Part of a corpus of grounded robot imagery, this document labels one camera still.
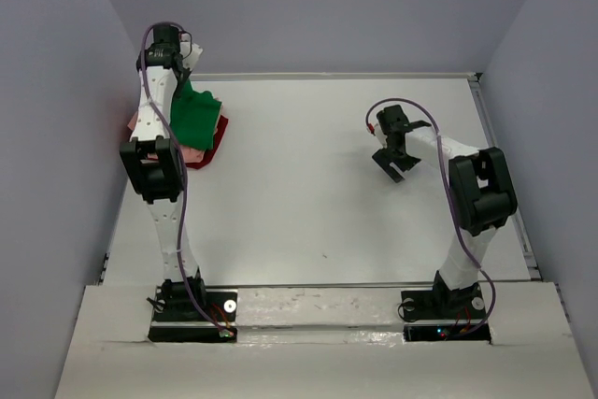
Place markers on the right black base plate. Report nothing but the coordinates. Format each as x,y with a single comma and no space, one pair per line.
426,319

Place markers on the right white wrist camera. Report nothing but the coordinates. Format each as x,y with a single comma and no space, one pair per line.
376,131

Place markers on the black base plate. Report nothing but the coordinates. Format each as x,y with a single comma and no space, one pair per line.
219,319
426,319

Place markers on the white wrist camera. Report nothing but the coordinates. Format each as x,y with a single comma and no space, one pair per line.
376,131
190,54

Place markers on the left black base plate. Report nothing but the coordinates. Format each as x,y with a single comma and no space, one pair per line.
219,319

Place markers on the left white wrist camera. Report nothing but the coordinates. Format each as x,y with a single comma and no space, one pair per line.
190,54

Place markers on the pink folded t shirt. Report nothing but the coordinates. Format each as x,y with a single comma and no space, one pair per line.
149,129

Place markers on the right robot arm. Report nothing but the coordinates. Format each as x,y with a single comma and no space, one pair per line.
481,198

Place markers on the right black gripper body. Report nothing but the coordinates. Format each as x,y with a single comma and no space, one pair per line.
405,162

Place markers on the green t shirt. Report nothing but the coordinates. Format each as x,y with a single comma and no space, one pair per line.
194,118

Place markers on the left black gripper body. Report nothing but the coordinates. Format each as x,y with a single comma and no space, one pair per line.
183,77

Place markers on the dark red folded t shirt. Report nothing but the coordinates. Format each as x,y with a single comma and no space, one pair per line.
217,142

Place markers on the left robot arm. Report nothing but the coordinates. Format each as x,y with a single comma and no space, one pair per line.
163,185

